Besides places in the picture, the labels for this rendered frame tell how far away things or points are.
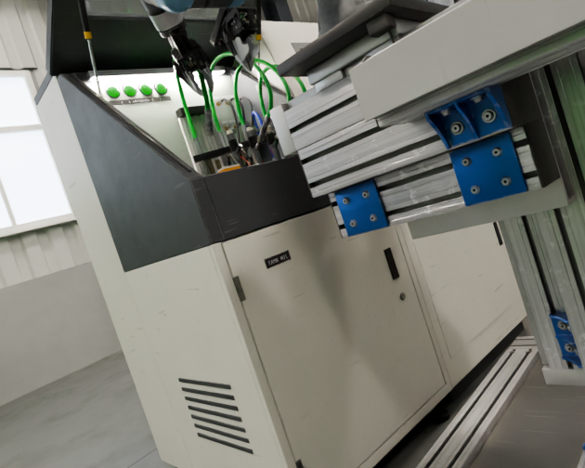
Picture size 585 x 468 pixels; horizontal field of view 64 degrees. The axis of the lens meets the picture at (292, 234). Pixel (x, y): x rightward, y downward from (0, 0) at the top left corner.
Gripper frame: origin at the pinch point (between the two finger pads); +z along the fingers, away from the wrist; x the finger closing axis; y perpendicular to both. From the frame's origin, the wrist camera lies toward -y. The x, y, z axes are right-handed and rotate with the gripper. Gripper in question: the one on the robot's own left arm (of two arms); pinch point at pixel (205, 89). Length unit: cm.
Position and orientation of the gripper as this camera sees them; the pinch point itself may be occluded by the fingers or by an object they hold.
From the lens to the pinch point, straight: 138.9
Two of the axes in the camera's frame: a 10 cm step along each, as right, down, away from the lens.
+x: 8.5, -5.2, 0.7
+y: 4.2, 6.0, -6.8
